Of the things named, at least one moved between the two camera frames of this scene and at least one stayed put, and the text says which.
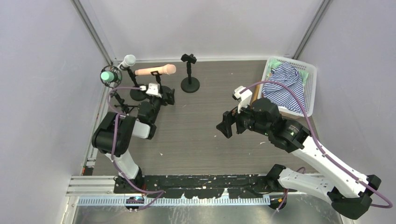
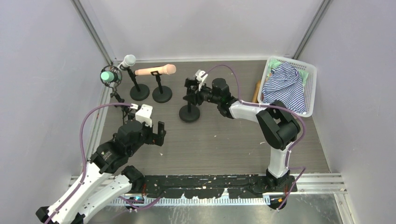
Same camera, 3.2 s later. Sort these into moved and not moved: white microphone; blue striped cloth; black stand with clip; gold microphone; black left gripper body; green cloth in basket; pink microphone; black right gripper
Moved: black left gripper body; black right gripper; black stand with clip
Not moved: pink microphone; gold microphone; blue striped cloth; white microphone; green cloth in basket
